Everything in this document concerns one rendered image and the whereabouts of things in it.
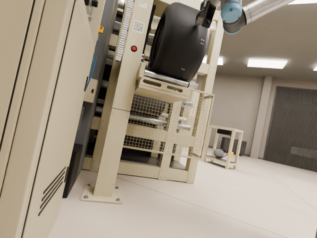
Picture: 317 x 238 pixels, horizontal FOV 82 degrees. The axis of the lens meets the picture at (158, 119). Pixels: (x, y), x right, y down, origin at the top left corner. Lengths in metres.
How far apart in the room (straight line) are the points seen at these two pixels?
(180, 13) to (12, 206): 1.24
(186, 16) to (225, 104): 8.24
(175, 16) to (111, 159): 1.03
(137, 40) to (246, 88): 8.48
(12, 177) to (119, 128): 0.87
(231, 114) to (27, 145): 9.08
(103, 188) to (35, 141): 0.94
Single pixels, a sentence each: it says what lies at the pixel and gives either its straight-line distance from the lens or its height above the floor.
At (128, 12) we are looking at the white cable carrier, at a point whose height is 1.30.
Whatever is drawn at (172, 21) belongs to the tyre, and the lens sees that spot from 1.31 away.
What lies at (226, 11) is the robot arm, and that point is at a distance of 1.01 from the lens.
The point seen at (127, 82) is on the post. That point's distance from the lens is 1.33.
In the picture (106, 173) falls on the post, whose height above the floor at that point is 0.17.
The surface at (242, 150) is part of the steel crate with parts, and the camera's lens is 8.30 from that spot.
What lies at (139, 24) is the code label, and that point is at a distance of 1.46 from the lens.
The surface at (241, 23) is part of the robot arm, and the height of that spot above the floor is 1.17.
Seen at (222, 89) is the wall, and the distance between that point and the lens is 9.59.
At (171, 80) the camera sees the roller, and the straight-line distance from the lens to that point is 1.32.
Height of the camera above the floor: 0.57
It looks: 2 degrees up
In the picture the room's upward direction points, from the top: 12 degrees clockwise
